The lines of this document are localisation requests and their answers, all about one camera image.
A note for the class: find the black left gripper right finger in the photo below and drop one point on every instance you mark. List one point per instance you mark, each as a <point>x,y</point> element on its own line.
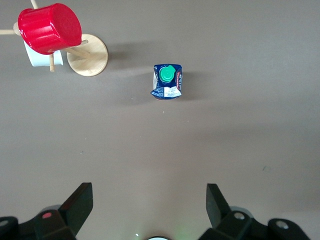
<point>220,215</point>

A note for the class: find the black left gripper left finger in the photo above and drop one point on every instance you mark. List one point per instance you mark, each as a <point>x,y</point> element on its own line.
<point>72,210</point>

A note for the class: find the blue milk carton green cap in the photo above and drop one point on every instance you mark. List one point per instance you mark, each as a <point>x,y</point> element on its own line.
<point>170,92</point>

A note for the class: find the small white cup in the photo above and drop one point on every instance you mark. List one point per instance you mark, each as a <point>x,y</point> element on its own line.
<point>37,60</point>

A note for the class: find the red plastic cup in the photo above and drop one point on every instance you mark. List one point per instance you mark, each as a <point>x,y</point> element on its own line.
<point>50,27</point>

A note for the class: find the brown table cover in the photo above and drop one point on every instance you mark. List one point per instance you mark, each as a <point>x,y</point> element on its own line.
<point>160,150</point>

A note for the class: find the wooden mug tree stand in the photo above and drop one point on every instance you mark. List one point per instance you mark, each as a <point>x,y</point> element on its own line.
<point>92,60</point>

